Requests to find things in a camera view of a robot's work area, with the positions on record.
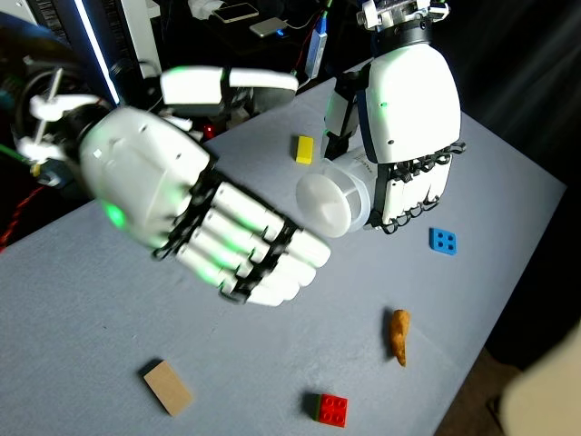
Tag blue and white adapter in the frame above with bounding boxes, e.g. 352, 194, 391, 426
303, 11, 331, 78

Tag yellow toy block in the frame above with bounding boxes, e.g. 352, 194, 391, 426
293, 134, 315, 164

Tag grey table cloth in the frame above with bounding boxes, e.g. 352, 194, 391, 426
0, 58, 568, 436

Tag beige rounded object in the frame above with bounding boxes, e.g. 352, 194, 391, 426
497, 324, 581, 436

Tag smartphone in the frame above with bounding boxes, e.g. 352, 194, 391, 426
212, 2, 261, 25

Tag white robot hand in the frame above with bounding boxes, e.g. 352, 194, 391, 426
78, 65, 333, 306
319, 42, 468, 236

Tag dark backdrop curtain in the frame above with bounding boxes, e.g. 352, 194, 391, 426
435, 0, 581, 364

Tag orange-brown toy food piece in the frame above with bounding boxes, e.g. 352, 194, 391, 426
390, 309, 412, 367

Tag large clear plastic syringe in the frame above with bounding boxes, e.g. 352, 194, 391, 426
295, 145, 387, 239

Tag blue square block with holes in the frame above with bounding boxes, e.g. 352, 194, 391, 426
428, 226, 458, 259

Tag plain wooden block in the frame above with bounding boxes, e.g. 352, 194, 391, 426
143, 360, 194, 418

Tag red and green toy brick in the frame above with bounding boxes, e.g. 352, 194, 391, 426
310, 392, 350, 428

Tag red cable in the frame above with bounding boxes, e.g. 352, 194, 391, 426
0, 183, 49, 255

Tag silver power bank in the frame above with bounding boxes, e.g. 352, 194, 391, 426
248, 16, 291, 40

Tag computer case with light strip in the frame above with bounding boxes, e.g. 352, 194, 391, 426
34, 0, 160, 108

